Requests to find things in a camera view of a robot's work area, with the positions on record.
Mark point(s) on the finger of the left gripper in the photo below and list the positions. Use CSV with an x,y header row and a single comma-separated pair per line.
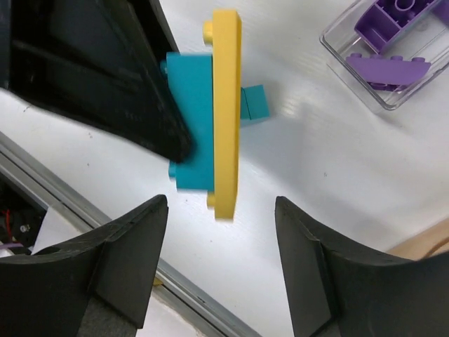
x,y
98,63

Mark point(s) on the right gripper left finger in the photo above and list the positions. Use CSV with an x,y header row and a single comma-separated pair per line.
x,y
96,284

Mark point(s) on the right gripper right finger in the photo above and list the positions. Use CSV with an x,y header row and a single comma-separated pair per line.
x,y
339,287

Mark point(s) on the teal lego brick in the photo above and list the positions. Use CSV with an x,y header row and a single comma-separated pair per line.
x,y
190,81

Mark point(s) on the yellow lego plate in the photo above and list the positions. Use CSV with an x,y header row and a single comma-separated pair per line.
x,y
224,33

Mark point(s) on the teal lego figure piece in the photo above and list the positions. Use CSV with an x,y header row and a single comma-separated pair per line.
x,y
254,105

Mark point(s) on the purple rounded lego brick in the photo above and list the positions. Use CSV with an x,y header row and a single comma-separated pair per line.
x,y
385,22

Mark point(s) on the orange tinted plastic container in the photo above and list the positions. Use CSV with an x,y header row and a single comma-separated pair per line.
x,y
424,245

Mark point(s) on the clear plastic container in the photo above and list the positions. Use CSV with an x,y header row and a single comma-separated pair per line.
x,y
386,51

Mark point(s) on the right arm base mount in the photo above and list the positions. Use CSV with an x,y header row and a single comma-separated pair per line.
x,y
21,219

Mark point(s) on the aluminium rail front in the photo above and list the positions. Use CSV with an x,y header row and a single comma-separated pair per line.
x,y
173,299

